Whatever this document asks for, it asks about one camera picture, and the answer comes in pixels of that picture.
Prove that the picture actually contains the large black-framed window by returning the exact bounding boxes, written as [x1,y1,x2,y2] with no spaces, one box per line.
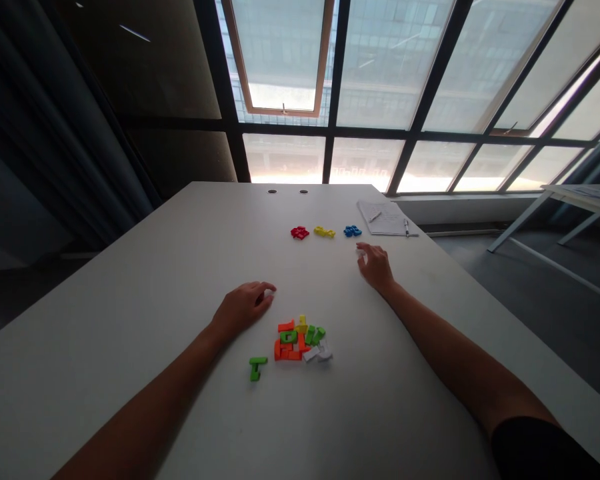
[195,0,600,197]

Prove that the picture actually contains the dark blue curtain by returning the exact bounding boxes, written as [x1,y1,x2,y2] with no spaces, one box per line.
[0,0,163,261]

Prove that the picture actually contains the person's right hand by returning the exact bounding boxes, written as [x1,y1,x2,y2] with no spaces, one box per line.
[355,242,399,297]

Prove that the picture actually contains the person's left hand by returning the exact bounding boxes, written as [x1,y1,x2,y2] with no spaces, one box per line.
[211,281,278,343]

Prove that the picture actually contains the white paper sheet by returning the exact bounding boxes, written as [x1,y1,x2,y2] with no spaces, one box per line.
[355,199,420,237]

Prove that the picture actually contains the white side table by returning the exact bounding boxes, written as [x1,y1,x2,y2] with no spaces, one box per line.
[487,183,600,303]

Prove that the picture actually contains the pile of mixed coloured blocks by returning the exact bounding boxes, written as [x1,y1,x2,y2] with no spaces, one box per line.
[273,315,335,364]

